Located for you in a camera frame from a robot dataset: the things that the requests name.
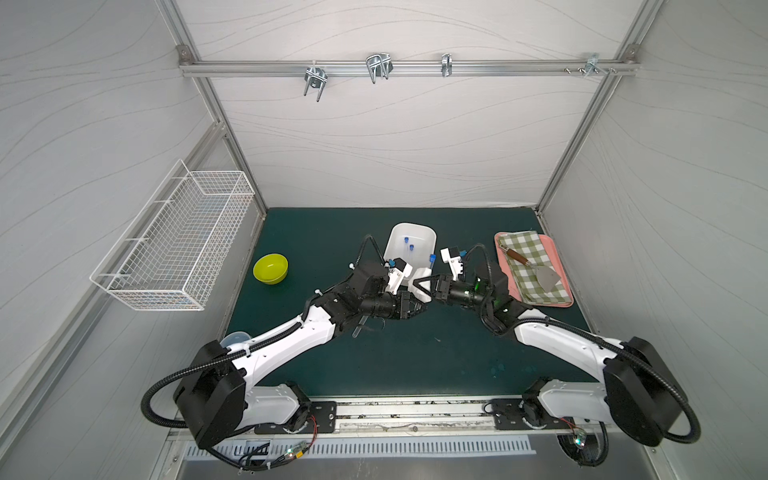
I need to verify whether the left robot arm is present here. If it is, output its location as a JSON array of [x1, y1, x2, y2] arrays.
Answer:
[[140, 256, 424, 449]]

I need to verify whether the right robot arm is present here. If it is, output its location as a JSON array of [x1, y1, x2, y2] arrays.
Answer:
[[411, 248, 702, 446]]

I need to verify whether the white rectangular tray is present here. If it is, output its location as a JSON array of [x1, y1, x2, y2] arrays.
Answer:
[[384, 223, 437, 272]]

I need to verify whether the pink tray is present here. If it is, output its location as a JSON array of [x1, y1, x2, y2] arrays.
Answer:
[[493, 232, 575, 308]]

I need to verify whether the green checkered cloth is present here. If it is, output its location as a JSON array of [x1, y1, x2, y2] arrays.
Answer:
[[497, 230, 571, 304]]

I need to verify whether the green table mat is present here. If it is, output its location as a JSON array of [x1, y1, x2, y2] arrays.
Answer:
[[229, 208, 587, 397]]

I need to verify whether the green bowl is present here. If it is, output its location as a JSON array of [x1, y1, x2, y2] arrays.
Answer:
[[252, 253, 289, 285]]

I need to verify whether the clear plastic cup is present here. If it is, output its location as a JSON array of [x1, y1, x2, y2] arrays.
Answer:
[[220, 331, 251, 348]]

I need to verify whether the white vent strip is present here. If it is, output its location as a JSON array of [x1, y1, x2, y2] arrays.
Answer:
[[217, 435, 536, 460]]

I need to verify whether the metal hook clamp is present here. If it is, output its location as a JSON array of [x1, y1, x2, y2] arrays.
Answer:
[[303, 65, 328, 102], [441, 53, 453, 78], [365, 53, 393, 84], [563, 53, 618, 78]]

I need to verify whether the metal spatula wooden handle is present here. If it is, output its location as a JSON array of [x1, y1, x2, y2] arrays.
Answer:
[[503, 248, 562, 292]]

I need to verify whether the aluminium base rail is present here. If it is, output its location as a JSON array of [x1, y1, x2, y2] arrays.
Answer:
[[167, 392, 661, 443]]

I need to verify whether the white wire basket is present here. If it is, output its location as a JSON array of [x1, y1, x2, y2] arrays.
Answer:
[[90, 160, 254, 312]]

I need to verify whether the aluminium top rail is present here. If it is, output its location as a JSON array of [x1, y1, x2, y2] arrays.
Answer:
[[179, 57, 640, 78]]

